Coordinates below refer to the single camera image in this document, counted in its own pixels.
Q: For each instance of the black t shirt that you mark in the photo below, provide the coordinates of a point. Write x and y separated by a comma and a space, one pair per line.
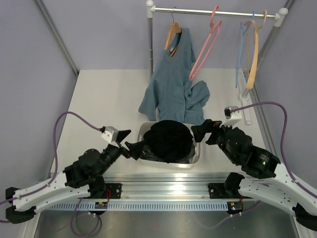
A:
169, 139

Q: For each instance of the wooden hanger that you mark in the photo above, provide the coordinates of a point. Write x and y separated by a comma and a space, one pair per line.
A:
174, 29

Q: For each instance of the aluminium mounting rail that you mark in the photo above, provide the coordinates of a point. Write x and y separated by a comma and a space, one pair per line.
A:
168, 187

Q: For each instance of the metal clothes rack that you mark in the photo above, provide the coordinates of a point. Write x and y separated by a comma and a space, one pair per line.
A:
244, 96

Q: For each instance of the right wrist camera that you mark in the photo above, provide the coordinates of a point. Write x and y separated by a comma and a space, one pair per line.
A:
232, 115

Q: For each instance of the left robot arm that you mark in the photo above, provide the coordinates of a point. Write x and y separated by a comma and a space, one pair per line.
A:
84, 178

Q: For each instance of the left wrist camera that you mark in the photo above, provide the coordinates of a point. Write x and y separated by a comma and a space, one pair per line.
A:
109, 134

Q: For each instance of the teal blue t shirt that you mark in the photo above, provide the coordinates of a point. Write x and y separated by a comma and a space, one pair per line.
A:
170, 94

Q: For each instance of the light blue cable duct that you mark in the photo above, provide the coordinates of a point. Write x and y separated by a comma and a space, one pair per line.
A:
89, 205

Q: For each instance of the pink plastic hanger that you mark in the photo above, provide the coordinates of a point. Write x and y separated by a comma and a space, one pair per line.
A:
208, 45

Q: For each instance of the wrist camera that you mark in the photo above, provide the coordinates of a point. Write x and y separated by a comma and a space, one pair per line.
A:
232, 115
109, 134

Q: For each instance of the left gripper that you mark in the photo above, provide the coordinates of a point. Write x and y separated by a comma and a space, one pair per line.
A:
135, 149

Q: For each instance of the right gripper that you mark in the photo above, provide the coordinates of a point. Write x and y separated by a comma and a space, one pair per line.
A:
210, 126

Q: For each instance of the beige plastic hanger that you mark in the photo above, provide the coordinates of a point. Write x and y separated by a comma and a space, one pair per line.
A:
254, 64

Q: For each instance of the light blue wire hanger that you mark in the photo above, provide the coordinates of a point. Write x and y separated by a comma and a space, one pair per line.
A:
244, 37

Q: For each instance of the grey clothes in basket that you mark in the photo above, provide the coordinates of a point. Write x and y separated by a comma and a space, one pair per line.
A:
148, 155

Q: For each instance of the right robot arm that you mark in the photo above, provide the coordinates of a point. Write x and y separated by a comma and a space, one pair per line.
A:
267, 177

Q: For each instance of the white laundry basket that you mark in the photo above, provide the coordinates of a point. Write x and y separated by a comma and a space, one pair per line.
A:
177, 166

